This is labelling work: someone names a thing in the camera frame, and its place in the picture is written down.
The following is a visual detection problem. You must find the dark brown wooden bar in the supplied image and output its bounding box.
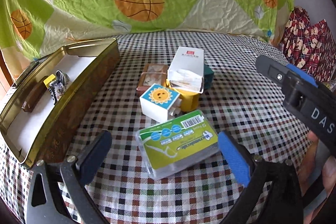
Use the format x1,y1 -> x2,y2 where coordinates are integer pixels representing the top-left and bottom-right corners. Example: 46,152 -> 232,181
22,76 -> 48,113

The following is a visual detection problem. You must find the blue bear toy block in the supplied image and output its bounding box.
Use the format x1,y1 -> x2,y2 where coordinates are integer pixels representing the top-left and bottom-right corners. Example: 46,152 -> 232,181
204,64 -> 214,90

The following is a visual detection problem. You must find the green floss pick box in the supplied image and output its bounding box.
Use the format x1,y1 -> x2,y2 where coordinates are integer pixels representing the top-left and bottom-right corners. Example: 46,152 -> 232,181
135,110 -> 219,180

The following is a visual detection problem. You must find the yellow face toy block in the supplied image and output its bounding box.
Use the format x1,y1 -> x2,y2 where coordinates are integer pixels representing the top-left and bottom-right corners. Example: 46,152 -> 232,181
166,80 -> 200,113

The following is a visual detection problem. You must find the white cardboard box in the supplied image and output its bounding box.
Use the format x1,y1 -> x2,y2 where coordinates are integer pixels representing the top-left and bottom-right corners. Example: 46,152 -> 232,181
167,47 -> 204,94

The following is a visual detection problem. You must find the white sun toy block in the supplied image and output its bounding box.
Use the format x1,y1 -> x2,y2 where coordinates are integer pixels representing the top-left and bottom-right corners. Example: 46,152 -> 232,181
139,83 -> 182,123

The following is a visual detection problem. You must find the brown framed picture box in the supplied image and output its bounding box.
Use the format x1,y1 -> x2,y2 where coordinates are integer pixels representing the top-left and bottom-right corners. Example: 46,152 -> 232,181
136,63 -> 168,97

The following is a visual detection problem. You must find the right hand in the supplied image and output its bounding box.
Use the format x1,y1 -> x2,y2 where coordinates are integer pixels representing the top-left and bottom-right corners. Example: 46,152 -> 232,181
298,130 -> 335,197

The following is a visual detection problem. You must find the dark red floral cloth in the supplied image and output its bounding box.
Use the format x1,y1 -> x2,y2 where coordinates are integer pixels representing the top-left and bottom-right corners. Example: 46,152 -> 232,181
280,7 -> 335,83

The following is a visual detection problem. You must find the gold metal tin box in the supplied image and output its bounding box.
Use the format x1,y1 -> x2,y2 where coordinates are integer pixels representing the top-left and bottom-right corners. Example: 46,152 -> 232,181
1,38 -> 120,169

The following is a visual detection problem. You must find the small yellow block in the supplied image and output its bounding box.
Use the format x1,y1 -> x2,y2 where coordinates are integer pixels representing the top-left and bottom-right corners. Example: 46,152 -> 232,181
43,74 -> 56,88

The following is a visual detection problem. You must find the black smartphone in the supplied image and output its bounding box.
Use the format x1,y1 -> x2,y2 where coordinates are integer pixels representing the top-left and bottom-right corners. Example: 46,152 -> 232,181
13,56 -> 48,87

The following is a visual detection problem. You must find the wooden door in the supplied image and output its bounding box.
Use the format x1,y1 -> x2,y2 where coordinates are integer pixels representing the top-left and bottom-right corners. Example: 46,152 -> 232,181
0,52 -> 14,94

